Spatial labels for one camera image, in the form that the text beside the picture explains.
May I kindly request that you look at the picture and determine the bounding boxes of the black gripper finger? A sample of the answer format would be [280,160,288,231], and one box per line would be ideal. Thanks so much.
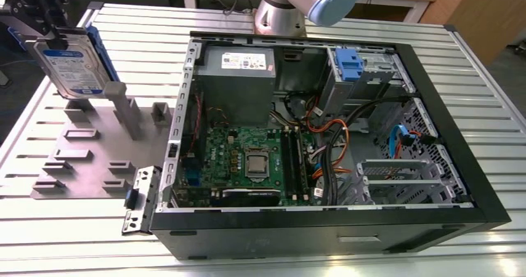
[6,0,69,49]

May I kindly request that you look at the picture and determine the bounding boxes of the hard disk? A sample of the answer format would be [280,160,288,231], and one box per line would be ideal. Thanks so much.
[8,24,122,101]

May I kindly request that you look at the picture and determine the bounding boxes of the blue data wire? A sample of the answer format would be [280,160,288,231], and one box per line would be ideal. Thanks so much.
[387,124,415,160]

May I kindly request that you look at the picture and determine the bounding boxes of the black power plug coloured wires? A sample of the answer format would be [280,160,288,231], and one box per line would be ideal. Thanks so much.
[409,130,437,146]

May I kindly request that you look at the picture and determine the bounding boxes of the metal disk bay cage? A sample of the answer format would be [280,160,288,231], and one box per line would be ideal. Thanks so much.
[355,158,473,206]

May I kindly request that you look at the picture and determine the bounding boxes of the grey parts rack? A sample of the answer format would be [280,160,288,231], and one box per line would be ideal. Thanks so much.
[30,81,173,201]

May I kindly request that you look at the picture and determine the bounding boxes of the grey power supply unit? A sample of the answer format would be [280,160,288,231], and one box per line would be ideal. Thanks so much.
[190,46,276,129]

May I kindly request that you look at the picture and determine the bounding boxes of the green motherboard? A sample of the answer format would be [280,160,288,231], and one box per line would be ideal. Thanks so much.
[174,126,325,209]

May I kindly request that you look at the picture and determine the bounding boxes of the round grey plastic housing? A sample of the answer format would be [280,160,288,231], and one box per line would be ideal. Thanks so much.
[285,94,319,122]

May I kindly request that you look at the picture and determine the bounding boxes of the silver CPU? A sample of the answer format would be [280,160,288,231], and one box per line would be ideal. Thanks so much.
[244,155,268,174]

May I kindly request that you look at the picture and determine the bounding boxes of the black graphics card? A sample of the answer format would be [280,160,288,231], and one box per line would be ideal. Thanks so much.
[208,188,283,209]

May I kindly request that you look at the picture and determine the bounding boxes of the blue plastic drive latch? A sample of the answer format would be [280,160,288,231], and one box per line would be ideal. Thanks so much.
[335,47,365,83]

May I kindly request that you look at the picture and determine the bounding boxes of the metal optical drive cage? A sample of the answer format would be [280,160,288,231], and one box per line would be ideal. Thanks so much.
[319,44,413,119]

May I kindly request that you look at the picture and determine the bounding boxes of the black open PC case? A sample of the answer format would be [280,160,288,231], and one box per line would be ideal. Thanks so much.
[149,30,512,261]

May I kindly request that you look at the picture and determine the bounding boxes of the wooden cabinet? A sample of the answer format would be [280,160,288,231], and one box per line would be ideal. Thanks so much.
[417,0,526,71]

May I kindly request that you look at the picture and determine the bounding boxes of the hinged metal slot bracket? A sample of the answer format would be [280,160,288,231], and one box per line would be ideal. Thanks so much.
[120,164,164,236]

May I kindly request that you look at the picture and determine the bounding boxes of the yellow and black supply wires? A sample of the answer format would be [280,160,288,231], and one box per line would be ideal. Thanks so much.
[268,107,308,129]

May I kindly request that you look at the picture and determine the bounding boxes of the orange red yellow wire bundle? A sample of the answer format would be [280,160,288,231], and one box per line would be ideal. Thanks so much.
[305,118,355,182]

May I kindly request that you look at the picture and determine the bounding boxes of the thick black cable bundle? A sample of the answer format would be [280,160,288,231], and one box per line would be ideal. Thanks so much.
[319,94,411,206]

